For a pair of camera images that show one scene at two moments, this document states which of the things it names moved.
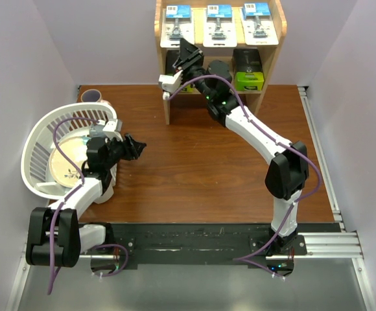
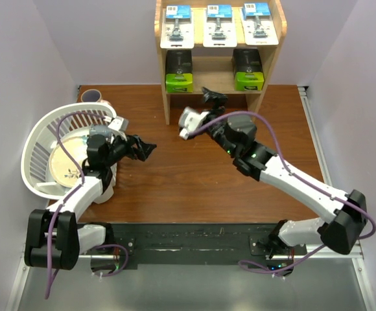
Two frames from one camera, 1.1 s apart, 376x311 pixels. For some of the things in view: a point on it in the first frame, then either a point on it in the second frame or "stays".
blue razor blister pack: x=220 y=26 stays
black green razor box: x=248 y=69 stays
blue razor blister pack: x=258 y=26 stays
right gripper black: x=190 y=56 to x=218 y=98
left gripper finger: x=133 y=149 to x=146 y=150
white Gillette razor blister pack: x=177 y=22 stays
